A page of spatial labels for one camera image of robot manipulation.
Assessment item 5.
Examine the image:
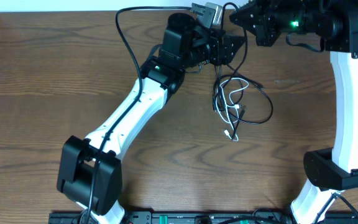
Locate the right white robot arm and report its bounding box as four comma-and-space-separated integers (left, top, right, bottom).
229, 0, 358, 223

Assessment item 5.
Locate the white cable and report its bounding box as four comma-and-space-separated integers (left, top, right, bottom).
215, 77, 250, 142

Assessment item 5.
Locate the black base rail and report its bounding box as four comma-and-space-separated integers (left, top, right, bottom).
48, 209, 358, 224

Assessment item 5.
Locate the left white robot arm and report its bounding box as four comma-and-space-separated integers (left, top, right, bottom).
57, 13, 246, 223

